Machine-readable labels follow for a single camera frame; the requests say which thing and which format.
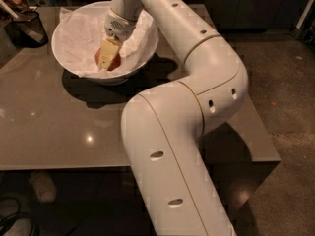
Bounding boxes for white sock foot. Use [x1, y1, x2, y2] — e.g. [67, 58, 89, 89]
[29, 171, 57, 204]

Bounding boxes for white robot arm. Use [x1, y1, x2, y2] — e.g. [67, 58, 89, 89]
[105, 0, 248, 236]

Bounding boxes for red apple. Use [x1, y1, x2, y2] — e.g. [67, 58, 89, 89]
[94, 48, 121, 71]

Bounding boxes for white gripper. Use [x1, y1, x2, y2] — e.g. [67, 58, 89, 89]
[97, 8, 137, 71]

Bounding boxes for white crumpled paper liner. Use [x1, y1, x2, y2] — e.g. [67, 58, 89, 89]
[58, 6, 160, 79]

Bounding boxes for black cable loops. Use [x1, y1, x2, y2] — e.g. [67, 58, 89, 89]
[0, 196, 41, 236]

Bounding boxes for black mesh pen holder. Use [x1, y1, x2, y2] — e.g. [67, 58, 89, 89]
[5, 11, 48, 48]

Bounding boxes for white bowl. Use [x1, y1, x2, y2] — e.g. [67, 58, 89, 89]
[51, 1, 160, 86]

